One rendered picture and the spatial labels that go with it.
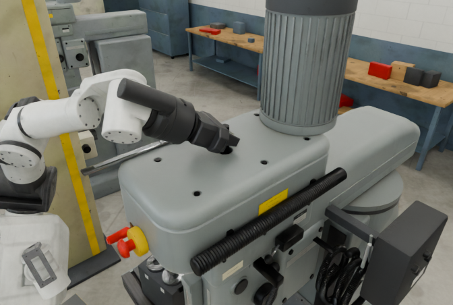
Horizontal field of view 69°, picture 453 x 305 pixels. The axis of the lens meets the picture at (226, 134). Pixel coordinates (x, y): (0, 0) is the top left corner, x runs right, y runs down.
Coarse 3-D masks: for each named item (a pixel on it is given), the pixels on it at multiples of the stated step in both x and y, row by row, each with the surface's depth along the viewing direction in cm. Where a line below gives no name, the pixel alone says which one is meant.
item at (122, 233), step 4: (124, 228) 78; (128, 228) 78; (116, 232) 77; (120, 232) 77; (124, 232) 77; (108, 236) 76; (112, 236) 76; (116, 236) 76; (120, 236) 77; (124, 236) 77; (108, 240) 76; (112, 240) 76; (116, 240) 76
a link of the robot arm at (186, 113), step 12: (180, 108) 61; (192, 108) 64; (180, 120) 61; (192, 120) 62; (204, 120) 66; (216, 120) 70; (180, 132) 62; (192, 132) 64; (204, 132) 64; (216, 132) 66; (228, 132) 67; (204, 144) 66; (216, 144) 65
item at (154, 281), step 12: (144, 264) 142; (156, 264) 142; (144, 276) 141; (156, 276) 137; (180, 276) 136; (144, 288) 147; (156, 288) 137; (168, 288) 132; (156, 300) 143; (168, 300) 134; (180, 300) 136
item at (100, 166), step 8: (152, 144) 75; (160, 144) 75; (128, 152) 72; (136, 152) 72; (144, 152) 73; (112, 160) 70; (120, 160) 70; (88, 168) 67; (96, 168) 67; (104, 168) 68
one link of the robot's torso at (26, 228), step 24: (0, 216) 85; (24, 216) 86; (48, 216) 89; (0, 240) 80; (24, 240) 83; (48, 240) 87; (0, 264) 79; (24, 264) 82; (0, 288) 78; (24, 288) 81
